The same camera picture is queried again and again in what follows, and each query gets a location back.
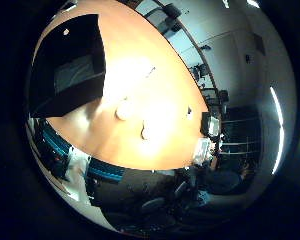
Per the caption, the black fabric container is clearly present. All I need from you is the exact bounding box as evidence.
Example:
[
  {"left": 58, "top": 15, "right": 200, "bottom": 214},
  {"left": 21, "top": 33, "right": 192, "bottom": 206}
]
[{"left": 28, "top": 13, "right": 107, "bottom": 119}]

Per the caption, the blue padded strip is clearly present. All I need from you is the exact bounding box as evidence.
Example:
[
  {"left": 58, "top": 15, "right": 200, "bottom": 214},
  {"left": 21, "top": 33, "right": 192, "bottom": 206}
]
[{"left": 39, "top": 123, "right": 126, "bottom": 184}]

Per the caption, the dark computer monitor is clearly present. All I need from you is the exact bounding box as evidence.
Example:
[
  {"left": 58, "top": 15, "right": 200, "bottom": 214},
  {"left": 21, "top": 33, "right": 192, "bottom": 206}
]
[{"left": 201, "top": 111, "right": 222, "bottom": 138}]

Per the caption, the small pale toy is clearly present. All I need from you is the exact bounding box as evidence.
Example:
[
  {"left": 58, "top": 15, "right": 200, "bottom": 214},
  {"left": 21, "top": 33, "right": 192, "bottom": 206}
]
[{"left": 140, "top": 119, "right": 152, "bottom": 141}]

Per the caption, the light grey keyboard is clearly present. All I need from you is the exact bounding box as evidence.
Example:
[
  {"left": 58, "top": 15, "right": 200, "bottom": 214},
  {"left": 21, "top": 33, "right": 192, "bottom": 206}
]
[{"left": 193, "top": 137, "right": 212, "bottom": 166}]

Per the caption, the black boxy mounted device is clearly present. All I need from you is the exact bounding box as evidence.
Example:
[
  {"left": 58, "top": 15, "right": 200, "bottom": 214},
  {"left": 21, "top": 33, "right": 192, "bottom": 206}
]
[{"left": 163, "top": 3, "right": 183, "bottom": 20}]

